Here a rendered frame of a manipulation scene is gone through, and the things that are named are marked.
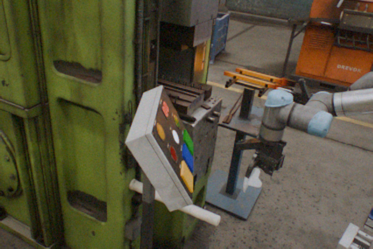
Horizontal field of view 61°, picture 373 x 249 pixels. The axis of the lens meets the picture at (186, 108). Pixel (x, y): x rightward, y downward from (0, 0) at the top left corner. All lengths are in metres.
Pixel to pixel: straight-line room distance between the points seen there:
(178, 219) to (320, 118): 1.17
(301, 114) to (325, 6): 3.93
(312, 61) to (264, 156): 3.96
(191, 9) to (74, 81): 0.58
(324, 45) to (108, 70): 3.95
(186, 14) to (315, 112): 0.66
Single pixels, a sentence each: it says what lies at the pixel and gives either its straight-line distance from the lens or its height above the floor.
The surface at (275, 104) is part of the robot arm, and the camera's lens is 0.98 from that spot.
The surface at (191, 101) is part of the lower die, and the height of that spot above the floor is 0.99.
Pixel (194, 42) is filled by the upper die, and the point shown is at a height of 1.29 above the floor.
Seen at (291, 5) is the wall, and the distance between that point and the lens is 9.01.
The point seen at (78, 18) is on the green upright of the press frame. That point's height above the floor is 1.36.
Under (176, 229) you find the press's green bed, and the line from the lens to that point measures 1.97.
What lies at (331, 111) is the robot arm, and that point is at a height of 1.24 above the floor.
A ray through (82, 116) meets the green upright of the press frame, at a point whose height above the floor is 0.91.
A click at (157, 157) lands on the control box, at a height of 1.12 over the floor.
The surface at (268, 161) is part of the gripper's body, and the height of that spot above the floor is 1.07.
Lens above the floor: 1.65
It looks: 27 degrees down
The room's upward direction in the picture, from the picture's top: 5 degrees clockwise
